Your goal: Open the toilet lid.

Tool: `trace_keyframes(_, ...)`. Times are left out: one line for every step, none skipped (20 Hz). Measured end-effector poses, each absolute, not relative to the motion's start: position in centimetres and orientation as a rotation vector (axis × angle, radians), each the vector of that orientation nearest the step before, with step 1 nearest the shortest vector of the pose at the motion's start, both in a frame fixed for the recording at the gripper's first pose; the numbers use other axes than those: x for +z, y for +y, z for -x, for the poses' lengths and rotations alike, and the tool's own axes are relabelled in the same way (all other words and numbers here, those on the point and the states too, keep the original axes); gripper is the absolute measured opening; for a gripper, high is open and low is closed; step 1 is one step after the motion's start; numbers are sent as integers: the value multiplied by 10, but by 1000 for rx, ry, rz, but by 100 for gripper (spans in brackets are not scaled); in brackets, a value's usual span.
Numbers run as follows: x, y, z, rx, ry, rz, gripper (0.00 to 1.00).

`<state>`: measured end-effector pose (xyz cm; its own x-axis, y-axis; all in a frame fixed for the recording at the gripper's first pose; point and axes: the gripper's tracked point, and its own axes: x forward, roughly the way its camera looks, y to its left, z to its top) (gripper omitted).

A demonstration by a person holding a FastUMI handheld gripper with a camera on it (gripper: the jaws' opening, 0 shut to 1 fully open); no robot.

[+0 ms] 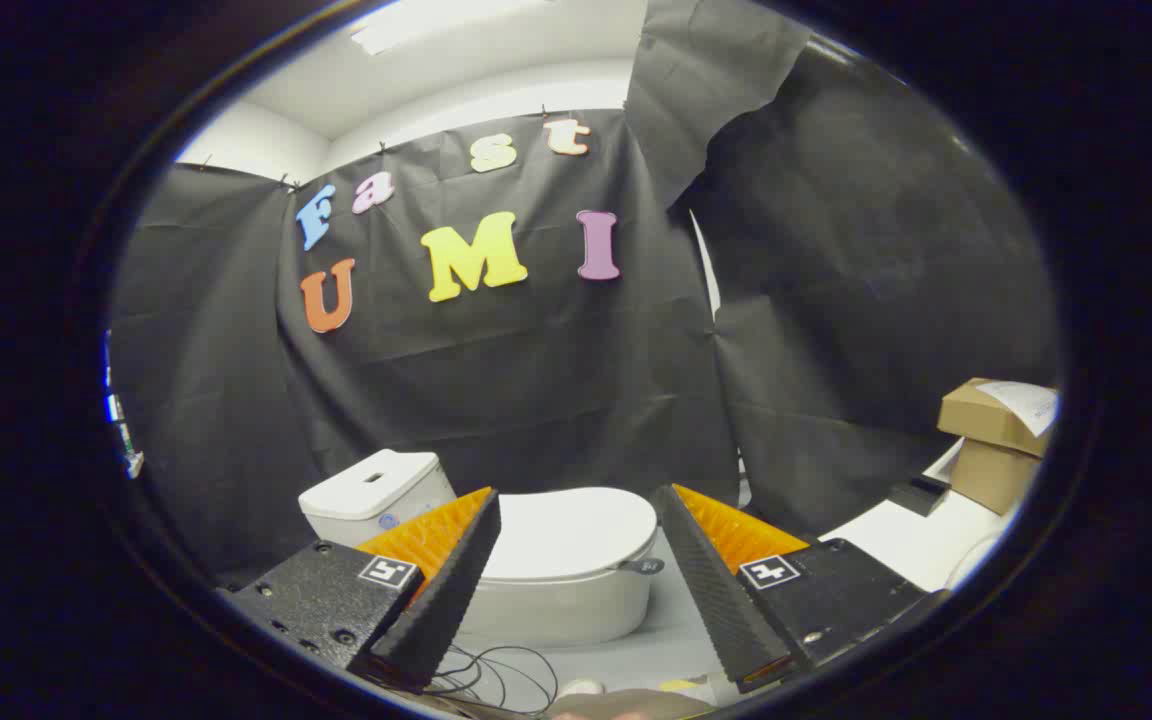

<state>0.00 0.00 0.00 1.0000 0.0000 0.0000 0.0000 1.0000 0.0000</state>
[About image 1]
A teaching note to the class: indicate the black round lid tab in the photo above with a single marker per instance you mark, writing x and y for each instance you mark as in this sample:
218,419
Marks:
643,566

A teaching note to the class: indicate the black backdrop cloth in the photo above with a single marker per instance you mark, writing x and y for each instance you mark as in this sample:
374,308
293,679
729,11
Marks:
536,380

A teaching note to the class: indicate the white toilet tank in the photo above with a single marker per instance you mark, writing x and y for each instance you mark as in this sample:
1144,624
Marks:
366,492

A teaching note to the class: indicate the small black box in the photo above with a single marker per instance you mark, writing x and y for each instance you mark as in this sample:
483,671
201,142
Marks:
918,494

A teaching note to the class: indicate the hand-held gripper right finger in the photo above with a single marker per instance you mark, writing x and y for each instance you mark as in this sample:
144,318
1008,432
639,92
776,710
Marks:
711,590

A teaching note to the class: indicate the brown cardboard box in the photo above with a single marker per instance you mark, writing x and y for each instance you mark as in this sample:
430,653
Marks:
986,415
991,478

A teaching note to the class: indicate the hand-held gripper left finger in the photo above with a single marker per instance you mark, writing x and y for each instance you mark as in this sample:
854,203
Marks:
441,600

